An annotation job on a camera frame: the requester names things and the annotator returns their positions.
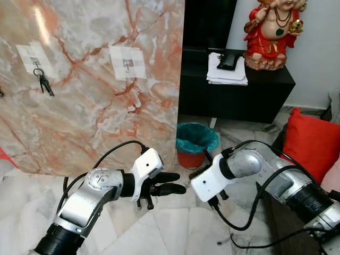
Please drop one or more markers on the metal hook with white tape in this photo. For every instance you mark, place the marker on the metal hook with white tape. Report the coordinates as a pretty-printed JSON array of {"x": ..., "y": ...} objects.
[
  {"x": 135, "y": 56},
  {"x": 26, "y": 53}
]

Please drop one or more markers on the red cushion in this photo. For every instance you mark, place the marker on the red cushion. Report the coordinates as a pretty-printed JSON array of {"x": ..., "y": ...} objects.
[{"x": 313, "y": 143}]

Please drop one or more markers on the dark key bunch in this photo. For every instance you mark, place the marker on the dark key bunch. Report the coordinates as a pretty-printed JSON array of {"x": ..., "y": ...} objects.
[{"x": 45, "y": 85}]

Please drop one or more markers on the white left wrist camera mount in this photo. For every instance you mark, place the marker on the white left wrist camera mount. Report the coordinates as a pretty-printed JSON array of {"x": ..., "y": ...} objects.
[{"x": 146, "y": 167}]

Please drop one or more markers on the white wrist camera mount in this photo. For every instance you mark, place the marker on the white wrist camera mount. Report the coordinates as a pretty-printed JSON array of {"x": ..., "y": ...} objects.
[
  {"x": 146, "y": 167},
  {"x": 210, "y": 180}
]

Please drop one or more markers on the red laughing buddha statue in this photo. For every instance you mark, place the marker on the red laughing buddha statue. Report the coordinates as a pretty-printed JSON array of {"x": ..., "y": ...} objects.
[{"x": 273, "y": 37}]

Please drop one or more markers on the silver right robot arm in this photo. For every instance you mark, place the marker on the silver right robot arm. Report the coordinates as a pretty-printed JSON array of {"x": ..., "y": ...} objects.
[{"x": 297, "y": 196}]

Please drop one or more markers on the black television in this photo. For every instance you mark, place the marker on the black television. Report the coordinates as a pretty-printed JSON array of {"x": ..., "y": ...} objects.
[{"x": 210, "y": 24}]

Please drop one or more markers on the orange veined marble board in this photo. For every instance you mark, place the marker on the orange veined marble board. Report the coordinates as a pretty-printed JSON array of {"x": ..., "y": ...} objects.
[{"x": 95, "y": 117}]

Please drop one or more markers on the small black device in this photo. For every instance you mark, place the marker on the small black device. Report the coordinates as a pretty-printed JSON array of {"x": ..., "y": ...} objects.
[{"x": 228, "y": 61}]

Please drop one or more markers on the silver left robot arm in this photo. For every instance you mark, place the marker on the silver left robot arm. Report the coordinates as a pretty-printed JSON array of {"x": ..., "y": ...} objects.
[{"x": 79, "y": 207}]

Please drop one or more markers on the pink cushion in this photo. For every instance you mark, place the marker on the pink cushion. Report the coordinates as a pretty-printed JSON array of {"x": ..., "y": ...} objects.
[{"x": 332, "y": 178}]

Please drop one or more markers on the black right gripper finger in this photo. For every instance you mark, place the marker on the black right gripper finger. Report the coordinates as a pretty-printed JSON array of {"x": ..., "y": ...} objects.
[{"x": 201, "y": 172}]

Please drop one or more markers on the dark armchair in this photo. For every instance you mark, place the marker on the dark armchair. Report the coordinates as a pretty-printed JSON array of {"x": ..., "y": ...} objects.
[{"x": 281, "y": 223}]

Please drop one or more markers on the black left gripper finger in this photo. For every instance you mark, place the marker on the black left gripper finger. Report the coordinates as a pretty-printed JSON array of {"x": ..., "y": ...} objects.
[
  {"x": 171, "y": 189},
  {"x": 168, "y": 177}
]

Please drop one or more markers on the white paper stack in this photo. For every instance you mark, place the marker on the white paper stack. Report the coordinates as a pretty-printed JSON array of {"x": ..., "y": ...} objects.
[{"x": 226, "y": 77}]

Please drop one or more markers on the orange bin with teal liner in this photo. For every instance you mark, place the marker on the orange bin with teal liner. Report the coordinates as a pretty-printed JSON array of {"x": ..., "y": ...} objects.
[{"x": 196, "y": 141}]

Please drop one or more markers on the black low console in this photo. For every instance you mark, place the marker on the black low console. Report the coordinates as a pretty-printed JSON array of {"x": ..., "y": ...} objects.
[{"x": 239, "y": 101}]

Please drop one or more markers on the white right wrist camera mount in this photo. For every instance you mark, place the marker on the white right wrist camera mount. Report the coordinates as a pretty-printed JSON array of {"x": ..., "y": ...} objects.
[{"x": 210, "y": 180}]

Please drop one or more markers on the grey patterned cushion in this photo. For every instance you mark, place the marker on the grey patterned cushion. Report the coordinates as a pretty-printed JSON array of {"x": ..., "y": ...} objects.
[{"x": 335, "y": 106}]

